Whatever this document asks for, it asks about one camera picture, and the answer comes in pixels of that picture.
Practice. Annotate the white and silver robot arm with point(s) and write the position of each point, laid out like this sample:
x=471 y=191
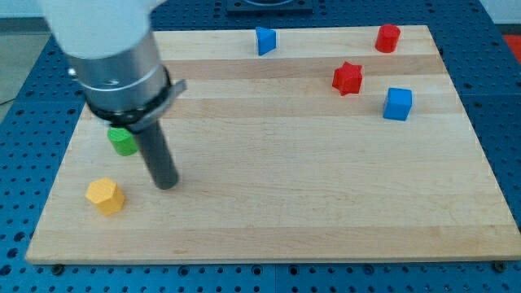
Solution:
x=112 y=53

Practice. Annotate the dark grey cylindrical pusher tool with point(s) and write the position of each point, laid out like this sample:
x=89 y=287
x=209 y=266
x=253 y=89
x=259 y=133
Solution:
x=156 y=154

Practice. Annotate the green cylinder block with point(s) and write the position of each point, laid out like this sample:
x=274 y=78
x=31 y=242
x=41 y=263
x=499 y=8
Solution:
x=122 y=141

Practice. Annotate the red star block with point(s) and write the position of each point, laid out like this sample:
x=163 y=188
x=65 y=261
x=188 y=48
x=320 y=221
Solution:
x=347 y=79

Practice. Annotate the light wooden board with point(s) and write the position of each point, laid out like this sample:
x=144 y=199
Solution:
x=276 y=166

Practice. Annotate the red cylinder block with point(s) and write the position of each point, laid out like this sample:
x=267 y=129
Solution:
x=387 y=38

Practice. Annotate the blue triangle block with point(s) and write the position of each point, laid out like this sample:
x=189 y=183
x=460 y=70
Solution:
x=266 y=39

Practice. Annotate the blue cube block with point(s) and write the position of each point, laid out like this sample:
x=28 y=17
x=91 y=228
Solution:
x=398 y=104

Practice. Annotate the yellow hexagon block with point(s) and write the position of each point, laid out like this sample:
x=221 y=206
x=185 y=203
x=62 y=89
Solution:
x=105 y=195

